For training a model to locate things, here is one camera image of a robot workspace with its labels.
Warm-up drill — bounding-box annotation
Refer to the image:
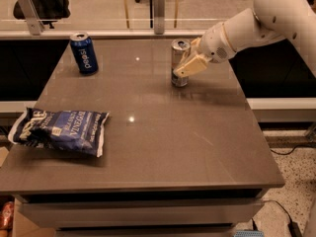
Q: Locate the black floor cable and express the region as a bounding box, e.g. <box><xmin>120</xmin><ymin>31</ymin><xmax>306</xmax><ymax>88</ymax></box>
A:
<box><xmin>263</xmin><ymin>199</ymin><xmax>303</xmax><ymax>237</ymax></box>

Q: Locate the blue pepsi can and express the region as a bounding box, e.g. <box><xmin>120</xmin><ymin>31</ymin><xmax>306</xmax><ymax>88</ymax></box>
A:
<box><xmin>70</xmin><ymin>33</ymin><xmax>99</xmax><ymax>75</ymax></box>

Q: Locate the grey table drawer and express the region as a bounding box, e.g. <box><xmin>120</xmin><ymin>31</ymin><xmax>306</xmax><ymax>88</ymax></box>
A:
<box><xmin>20</xmin><ymin>198</ymin><xmax>264</xmax><ymax>229</ymax></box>

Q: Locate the glass railing panel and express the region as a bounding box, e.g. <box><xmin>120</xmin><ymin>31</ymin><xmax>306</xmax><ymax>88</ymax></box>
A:
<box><xmin>0</xmin><ymin>0</ymin><xmax>253</xmax><ymax>31</ymax></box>

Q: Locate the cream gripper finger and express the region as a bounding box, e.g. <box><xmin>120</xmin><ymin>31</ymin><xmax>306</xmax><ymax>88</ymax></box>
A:
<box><xmin>181</xmin><ymin>38</ymin><xmax>200</xmax><ymax>64</ymax></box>
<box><xmin>173</xmin><ymin>54</ymin><xmax>211</xmax><ymax>78</ymax></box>

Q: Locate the metal glass bracket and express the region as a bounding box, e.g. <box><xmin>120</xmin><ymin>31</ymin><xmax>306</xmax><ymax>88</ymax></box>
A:
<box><xmin>17</xmin><ymin>0</ymin><xmax>43</xmax><ymax>36</ymax></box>
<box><xmin>153</xmin><ymin>0</ymin><xmax>165</xmax><ymax>35</ymax></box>

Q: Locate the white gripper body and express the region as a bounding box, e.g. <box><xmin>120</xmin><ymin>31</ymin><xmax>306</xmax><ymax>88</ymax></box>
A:
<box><xmin>199</xmin><ymin>21</ymin><xmax>237</xmax><ymax>63</ymax></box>

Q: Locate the metal glass bracket left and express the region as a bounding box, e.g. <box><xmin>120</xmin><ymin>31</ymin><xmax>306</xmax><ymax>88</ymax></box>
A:
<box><xmin>17</xmin><ymin>0</ymin><xmax>43</xmax><ymax>36</ymax></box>

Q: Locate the cardboard box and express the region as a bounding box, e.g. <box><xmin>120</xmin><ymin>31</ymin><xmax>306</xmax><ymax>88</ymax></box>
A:
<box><xmin>12</xmin><ymin>200</ymin><xmax>55</xmax><ymax>237</ymax></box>

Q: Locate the black office chair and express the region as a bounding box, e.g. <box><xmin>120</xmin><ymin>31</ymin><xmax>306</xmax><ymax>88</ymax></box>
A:
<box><xmin>13</xmin><ymin>0</ymin><xmax>71</xmax><ymax>30</ymax></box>

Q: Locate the silver redbull can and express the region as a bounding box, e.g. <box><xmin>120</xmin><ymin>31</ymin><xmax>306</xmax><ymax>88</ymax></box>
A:
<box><xmin>171</xmin><ymin>39</ymin><xmax>191</xmax><ymax>87</ymax></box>

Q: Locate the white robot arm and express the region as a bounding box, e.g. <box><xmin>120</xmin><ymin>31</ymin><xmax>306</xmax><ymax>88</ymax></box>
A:
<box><xmin>172</xmin><ymin>0</ymin><xmax>316</xmax><ymax>78</ymax></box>

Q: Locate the orange snack package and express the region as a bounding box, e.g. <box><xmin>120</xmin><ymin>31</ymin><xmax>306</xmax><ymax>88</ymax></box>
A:
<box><xmin>0</xmin><ymin>201</ymin><xmax>14</xmax><ymax>237</ymax></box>

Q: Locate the metal glass bracket middle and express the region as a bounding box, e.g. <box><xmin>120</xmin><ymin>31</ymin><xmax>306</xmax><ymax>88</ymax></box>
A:
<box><xmin>153</xmin><ymin>0</ymin><xmax>165</xmax><ymax>35</ymax></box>

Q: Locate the blue vinegar chips bag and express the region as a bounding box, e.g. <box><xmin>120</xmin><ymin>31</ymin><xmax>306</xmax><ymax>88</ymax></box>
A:
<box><xmin>8</xmin><ymin>108</ymin><xmax>109</xmax><ymax>157</ymax></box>

